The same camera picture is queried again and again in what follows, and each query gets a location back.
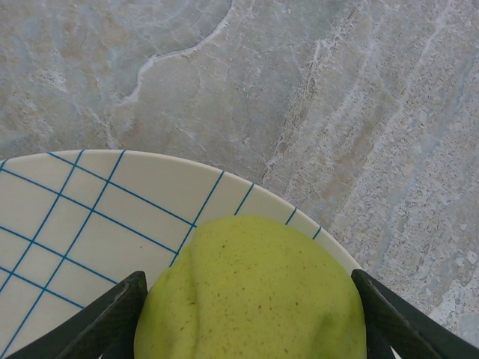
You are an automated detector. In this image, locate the white plate with blue grid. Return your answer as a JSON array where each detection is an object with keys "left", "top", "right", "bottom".
[{"left": 0, "top": 149, "right": 362, "bottom": 359}]

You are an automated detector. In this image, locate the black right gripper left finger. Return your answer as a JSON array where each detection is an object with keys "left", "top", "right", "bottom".
[{"left": 0, "top": 270, "right": 150, "bottom": 359}]

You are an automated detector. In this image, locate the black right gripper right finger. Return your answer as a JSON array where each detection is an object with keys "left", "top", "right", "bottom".
[{"left": 350, "top": 269, "right": 479, "bottom": 359}]

